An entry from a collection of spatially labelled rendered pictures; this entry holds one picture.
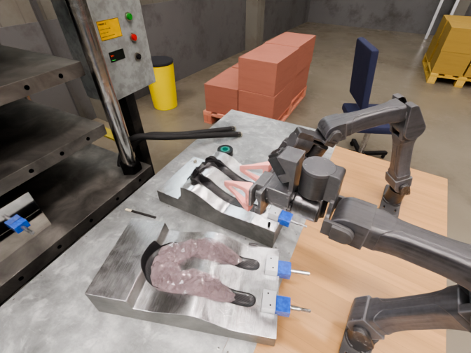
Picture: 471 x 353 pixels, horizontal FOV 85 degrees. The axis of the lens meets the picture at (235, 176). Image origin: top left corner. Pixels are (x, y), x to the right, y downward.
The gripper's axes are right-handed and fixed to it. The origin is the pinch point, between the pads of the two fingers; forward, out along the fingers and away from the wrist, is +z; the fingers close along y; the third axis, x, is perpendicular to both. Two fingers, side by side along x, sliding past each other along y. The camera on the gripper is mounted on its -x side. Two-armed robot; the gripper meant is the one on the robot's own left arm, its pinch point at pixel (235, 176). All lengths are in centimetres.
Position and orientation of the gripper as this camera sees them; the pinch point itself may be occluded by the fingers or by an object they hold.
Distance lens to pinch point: 58.6
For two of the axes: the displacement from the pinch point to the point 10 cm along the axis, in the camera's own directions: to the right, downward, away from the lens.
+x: 0.2, 7.7, 6.4
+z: -8.4, -3.3, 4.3
